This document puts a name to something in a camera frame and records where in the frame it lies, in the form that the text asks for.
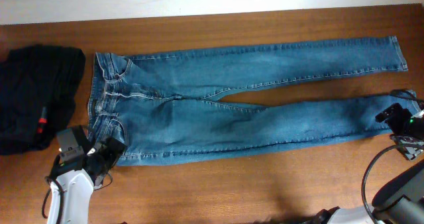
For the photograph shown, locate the blue denim jeans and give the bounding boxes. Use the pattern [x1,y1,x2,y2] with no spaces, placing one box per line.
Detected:
[88,36,419,166]

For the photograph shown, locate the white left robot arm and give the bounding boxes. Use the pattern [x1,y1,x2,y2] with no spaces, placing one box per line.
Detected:
[42,126,127,224]

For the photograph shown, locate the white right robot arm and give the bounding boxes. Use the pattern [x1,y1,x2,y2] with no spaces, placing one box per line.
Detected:
[306,103,423,224]

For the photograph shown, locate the black fabric bag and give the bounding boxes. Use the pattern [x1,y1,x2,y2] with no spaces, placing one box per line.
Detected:
[1,44,85,155]

